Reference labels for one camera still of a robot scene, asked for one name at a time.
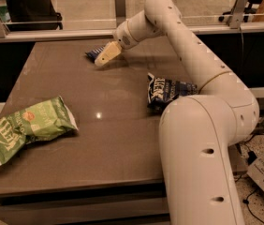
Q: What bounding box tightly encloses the blue chip bag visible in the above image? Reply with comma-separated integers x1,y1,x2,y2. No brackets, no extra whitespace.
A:
147,73,197,111

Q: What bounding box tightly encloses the middle metal glass bracket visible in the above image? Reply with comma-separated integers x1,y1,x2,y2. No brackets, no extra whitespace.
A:
114,0,126,26

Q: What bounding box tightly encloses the right metal glass bracket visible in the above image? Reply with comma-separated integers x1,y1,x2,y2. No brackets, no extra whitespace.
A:
227,0,248,29

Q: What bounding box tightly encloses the black floor cable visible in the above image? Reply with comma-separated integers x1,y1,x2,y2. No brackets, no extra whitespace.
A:
242,186,264,225

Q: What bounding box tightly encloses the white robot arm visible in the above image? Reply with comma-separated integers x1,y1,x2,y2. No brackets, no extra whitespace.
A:
95,0,259,225

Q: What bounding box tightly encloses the blue rxbar wrapper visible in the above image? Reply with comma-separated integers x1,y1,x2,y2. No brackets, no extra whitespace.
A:
85,46,104,62

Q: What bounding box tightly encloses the black office chair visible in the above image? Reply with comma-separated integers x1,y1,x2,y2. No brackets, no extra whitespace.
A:
6,0,63,31

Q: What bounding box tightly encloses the glass barrier panel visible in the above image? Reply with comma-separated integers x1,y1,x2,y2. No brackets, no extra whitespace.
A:
0,0,264,33

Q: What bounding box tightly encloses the green chip bag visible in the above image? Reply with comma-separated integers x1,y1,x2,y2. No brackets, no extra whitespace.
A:
0,97,78,166

